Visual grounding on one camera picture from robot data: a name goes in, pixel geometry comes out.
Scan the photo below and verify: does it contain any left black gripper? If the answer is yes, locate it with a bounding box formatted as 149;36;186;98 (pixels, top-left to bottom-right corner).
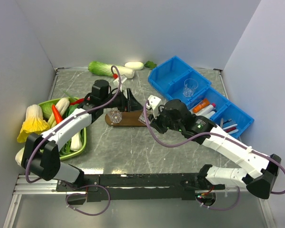
101;88;145;113

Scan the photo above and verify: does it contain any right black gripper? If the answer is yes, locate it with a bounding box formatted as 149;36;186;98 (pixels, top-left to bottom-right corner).
148;106;183;134

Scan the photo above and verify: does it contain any clear acrylic toothbrush holder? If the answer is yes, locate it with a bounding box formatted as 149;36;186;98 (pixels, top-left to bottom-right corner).
138;110;152;125

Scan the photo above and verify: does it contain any clear plastic cup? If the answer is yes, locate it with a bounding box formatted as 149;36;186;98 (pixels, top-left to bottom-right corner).
183;78;198;97
107;108;123;124

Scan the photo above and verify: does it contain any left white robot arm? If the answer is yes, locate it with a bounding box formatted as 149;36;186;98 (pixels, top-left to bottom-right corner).
20;79;143;191

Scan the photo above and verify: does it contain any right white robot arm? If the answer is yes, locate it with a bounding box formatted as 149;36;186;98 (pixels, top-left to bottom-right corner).
144;95;281;200

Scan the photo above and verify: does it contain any brown oval wooden tray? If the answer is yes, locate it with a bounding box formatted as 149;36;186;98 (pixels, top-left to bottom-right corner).
105;110;146;127

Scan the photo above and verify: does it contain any orange toothpaste tube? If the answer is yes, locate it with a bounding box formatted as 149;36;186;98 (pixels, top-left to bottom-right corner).
192;98;210;113

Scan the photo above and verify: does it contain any large white toothpaste tube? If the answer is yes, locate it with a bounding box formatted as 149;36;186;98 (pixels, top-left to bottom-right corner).
204;110;216;119

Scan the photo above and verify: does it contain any white toothbrush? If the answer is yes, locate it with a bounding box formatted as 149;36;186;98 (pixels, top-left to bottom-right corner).
222;123;238;130

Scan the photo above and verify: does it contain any red toothbrush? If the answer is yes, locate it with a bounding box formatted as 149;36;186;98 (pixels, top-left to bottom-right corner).
225;127;238;133

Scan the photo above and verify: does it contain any white radish with leaves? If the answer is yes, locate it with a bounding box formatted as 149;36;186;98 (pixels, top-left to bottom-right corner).
124;61;157;70

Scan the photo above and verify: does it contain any blue compartment bin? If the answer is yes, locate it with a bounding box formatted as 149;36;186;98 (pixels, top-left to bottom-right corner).
148;56;254;138

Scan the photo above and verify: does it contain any green napa cabbage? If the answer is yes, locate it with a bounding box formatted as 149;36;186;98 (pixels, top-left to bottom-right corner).
88;61;135;79

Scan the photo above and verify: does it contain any red chili pepper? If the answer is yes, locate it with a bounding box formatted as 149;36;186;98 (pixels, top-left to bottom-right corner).
70;98;85;105

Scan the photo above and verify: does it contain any white corn cob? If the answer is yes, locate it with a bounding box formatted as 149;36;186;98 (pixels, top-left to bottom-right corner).
47;97;70;128

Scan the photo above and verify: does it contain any bok choy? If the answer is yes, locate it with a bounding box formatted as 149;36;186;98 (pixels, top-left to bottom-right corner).
70;132;83;152

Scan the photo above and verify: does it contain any orange carrot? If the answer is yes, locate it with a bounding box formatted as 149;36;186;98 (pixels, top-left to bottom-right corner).
52;104;63;124

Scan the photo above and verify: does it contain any green plastic basket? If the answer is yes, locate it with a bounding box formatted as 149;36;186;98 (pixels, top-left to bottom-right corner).
39;97;86;160

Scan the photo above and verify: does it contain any yellow white cabbage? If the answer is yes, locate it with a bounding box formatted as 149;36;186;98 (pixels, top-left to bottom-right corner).
17;104;50;143

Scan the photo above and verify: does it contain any pale green cabbage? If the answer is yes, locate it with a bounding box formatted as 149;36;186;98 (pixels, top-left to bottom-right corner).
15;147;25;167

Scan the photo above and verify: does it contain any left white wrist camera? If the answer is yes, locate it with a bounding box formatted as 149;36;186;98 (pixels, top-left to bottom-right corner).
113;74;127;87

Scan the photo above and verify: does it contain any black base frame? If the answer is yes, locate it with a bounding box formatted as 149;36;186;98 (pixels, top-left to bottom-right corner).
56;173;225;202

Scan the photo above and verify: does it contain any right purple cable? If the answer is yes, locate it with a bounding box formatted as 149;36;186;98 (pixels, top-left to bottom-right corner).
143;99;285;212

